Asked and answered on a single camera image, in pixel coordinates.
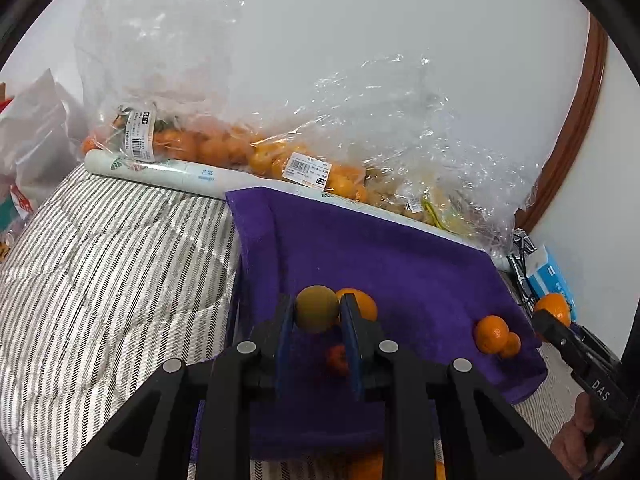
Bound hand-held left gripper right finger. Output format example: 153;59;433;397
340;292;571;480

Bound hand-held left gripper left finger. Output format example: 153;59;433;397
57;292;296;480

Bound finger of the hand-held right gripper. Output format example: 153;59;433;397
531;309;588;376
571;325;618;361

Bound small red apple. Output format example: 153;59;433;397
325;344;351;377

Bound green kiwi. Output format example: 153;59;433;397
294;285;341;333

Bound purple towel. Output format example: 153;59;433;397
192;186;548;463

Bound person's right hand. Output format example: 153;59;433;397
550;395;598;476

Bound blue box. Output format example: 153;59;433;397
525;245;578;321

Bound clear bag of yellow fruit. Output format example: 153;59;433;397
365;135;543;258

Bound striped quilted mattress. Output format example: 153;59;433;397
0;162;588;480

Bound white paper roll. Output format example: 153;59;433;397
84;149;511;273

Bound red white plastic bag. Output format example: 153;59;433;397
7;182;38;221

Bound tall clear plastic bag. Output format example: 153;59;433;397
75;0;251;168

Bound black cables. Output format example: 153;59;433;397
507;230;538;306

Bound brown wooden door frame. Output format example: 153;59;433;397
515;10;608;233

